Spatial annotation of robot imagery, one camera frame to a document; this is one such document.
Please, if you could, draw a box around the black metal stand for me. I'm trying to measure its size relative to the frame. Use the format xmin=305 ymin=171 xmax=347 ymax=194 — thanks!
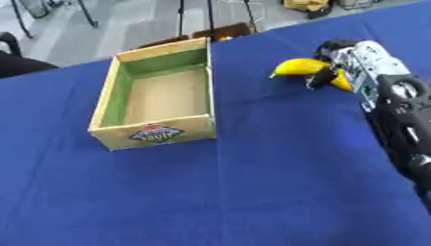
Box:
xmin=8 ymin=0 xmax=101 ymax=40

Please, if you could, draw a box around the brown cardboard box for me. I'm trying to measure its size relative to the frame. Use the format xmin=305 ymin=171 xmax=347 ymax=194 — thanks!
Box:
xmin=133 ymin=21 xmax=255 ymax=50

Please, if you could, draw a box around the black tripod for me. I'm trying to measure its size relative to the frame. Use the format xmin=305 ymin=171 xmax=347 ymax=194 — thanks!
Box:
xmin=175 ymin=0 xmax=260 ymax=37

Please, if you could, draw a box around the yellow bag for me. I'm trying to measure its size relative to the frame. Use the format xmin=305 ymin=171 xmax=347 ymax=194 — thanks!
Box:
xmin=281 ymin=0 xmax=337 ymax=20

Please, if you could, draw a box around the yellow toy banana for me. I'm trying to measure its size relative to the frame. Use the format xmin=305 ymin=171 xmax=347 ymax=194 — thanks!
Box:
xmin=267 ymin=58 xmax=354 ymax=93

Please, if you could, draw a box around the tan cardboard box green inside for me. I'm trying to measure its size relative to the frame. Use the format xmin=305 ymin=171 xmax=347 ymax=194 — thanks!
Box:
xmin=88 ymin=37 xmax=219 ymax=152

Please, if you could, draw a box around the black chair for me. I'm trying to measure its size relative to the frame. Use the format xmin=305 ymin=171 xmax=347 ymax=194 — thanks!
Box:
xmin=0 ymin=31 xmax=61 ymax=80

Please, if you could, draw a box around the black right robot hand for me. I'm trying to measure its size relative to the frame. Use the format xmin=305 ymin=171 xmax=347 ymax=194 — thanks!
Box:
xmin=304 ymin=38 xmax=361 ymax=90

